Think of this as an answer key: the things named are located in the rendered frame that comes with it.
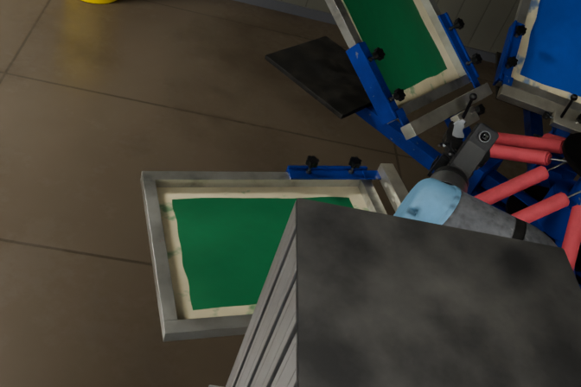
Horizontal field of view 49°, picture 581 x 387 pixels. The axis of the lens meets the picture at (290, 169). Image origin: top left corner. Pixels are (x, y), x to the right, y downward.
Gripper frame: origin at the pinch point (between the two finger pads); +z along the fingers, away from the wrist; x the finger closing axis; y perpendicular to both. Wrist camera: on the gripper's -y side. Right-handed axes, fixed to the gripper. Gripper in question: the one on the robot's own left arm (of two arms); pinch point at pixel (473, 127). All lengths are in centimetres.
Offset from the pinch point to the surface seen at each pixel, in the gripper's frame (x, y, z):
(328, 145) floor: -33, 173, 193
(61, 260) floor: -101, 183, 30
